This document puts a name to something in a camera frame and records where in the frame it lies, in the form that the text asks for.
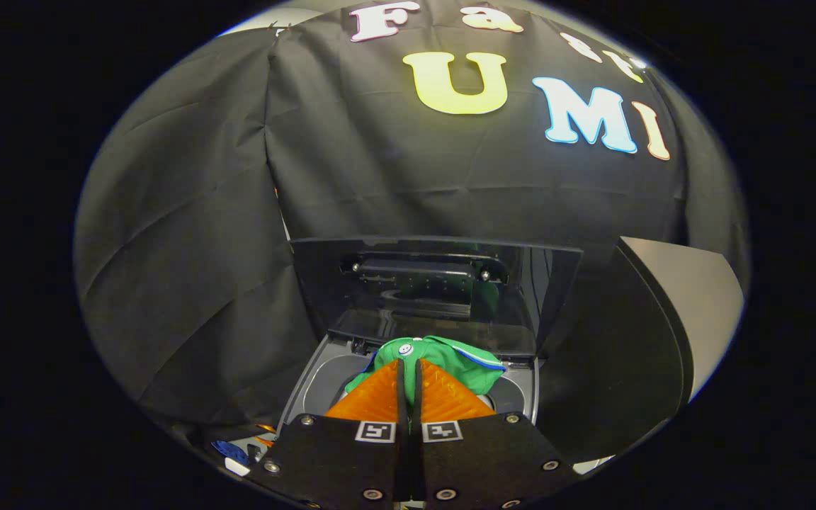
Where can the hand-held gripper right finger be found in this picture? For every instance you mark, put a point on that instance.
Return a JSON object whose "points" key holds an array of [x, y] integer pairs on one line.
{"points": [[486, 460]]}

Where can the small blue item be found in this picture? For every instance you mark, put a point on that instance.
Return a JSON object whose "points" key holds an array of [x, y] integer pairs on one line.
{"points": [[231, 450]]}

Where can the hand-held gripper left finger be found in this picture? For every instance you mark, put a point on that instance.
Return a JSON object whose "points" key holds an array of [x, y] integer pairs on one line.
{"points": [[337, 460]]}

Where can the green polo shirt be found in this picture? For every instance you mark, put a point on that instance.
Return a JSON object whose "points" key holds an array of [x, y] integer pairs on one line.
{"points": [[450, 358]]}

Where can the small white item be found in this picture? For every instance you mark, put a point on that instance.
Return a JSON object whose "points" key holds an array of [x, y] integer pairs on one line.
{"points": [[238, 466]]}

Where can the dark glass washing machine lid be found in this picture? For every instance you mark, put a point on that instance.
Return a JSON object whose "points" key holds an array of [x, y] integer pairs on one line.
{"points": [[521, 283]]}

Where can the black backdrop cloth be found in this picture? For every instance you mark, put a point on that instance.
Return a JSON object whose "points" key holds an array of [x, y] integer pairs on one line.
{"points": [[238, 212]]}

